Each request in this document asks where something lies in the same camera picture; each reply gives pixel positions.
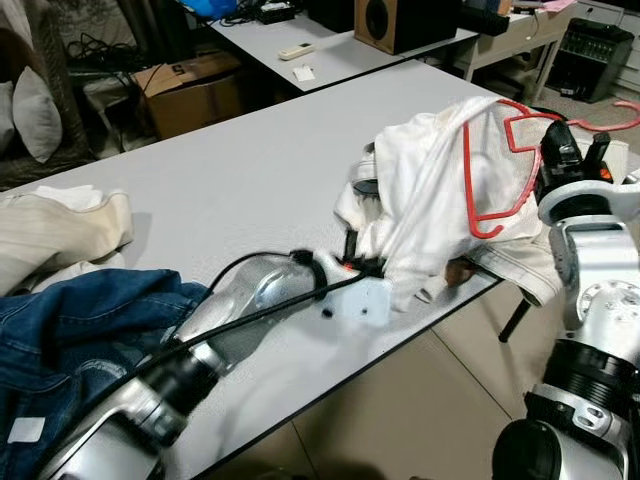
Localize red plastic hanger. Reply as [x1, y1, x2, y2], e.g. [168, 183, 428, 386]
[461, 97, 640, 240]

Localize white T-shirt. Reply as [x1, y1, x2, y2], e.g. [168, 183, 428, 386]
[372, 97, 548, 313]

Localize blue denim jeans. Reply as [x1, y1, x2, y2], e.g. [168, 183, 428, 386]
[0, 268, 213, 480]

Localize black desktop machine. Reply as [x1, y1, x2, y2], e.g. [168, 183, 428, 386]
[548, 20, 637, 104]

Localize white desk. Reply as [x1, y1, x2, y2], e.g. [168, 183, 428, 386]
[455, 0, 606, 101]

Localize pink paper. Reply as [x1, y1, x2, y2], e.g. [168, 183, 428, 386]
[510, 0, 579, 14]

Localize black table leg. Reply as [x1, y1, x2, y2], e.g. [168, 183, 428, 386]
[497, 293, 533, 344]

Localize grey desk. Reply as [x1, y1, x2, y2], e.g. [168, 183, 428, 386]
[205, 0, 483, 98]

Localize brown wooden speaker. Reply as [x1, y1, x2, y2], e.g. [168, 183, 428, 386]
[354, 0, 461, 57]

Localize white remote control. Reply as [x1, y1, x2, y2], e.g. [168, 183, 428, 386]
[277, 41, 318, 62]

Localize cardboard box with numeral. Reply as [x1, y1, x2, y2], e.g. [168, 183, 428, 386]
[133, 55, 253, 141]

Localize blue plastic box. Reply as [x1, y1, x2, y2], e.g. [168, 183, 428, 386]
[183, 0, 241, 19]

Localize beige folded garment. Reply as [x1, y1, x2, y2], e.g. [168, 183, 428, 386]
[0, 185, 135, 297]

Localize white pillow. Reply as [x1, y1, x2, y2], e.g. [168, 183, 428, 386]
[10, 65, 64, 166]

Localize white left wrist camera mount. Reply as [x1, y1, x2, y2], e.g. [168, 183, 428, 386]
[318, 270, 394, 329]

